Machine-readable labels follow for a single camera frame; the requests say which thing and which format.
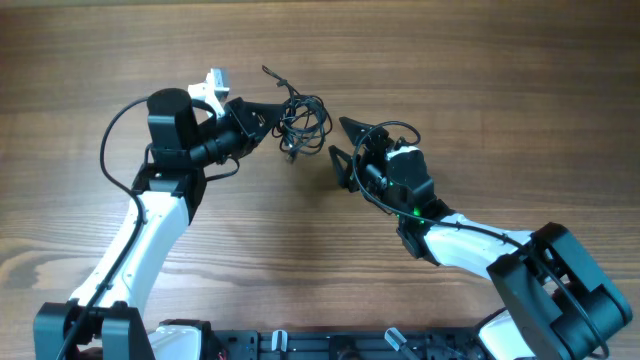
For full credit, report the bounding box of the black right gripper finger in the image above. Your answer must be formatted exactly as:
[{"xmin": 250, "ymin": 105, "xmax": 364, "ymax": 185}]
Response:
[
  {"xmin": 339, "ymin": 117, "xmax": 372, "ymax": 145},
  {"xmin": 329, "ymin": 145, "xmax": 358, "ymax": 191}
]

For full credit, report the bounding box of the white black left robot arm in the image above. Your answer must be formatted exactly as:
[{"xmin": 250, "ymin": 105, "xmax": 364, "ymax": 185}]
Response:
[{"xmin": 33, "ymin": 88, "xmax": 284, "ymax": 359}]

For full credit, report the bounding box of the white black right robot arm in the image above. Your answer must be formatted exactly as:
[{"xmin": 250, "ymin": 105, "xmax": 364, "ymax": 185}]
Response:
[{"xmin": 329, "ymin": 117, "xmax": 633, "ymax": 359}]

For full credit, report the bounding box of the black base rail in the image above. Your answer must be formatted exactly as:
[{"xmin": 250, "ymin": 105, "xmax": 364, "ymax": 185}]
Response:
[{"xmin": 159, "ymin": 319, "xmax": 501, "ymax": 360}]

